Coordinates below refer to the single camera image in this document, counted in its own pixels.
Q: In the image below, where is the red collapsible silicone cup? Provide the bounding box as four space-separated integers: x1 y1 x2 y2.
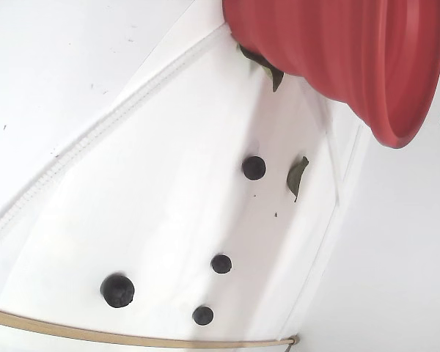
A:
221 0 440 149

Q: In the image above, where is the green leaf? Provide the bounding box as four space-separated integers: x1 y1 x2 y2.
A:
236 43 285 92
286 155 309 203

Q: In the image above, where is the large dark blueberry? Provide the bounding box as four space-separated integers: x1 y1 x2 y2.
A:
100 272 136 309

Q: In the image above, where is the wooden dowel stick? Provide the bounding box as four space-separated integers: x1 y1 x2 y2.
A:
0 305 301 349

